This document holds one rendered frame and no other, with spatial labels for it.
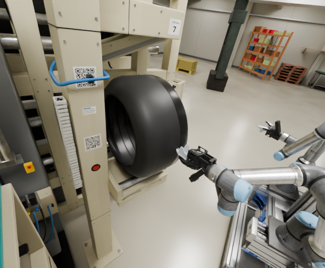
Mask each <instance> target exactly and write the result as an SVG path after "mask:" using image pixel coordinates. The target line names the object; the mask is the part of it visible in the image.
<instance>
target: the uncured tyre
mask: <svg viewBox="0 0 325 268"><path fill-rule="evenodd" d="M104 103H105V123H106V140H107V143H108V145H109V148H110V150H111V152H112V154H113V156H114V158H115V160H116V161H117V163H118V164H119V165H120V167H121V168H122V169H123V170H124V171H125V172H127V173H129V174H131V175H133V176H135V177H138V178H143V177H149V176H150V175H152V174H155V173H157V172H159V171H161V170H163V169H165V168H168V167H170V166H172V165H174V163H176V162H177V161H178V160H179V157H178V155H177V152H176V149H177V148H178V149H180V147H181V146H182V147H183V148H184V147H185V145H186V144H187V140H188V121H187V115H186V111H185V108H184V105H183V103H182V101H181V99H180V97H179V96H178V94H177V92H176V91H175V89H174V88H173V87H172V86H171V85H170V84H169V83H168V82H167V81H166V80H164V79H163V78H161V77H158V76H155V75H152V74H143V75H132V76H119V77H117V78H114V79H112V80H111V81H110V82H109V84H108V85H107V86H106V88H105V89H104Z"/></svg>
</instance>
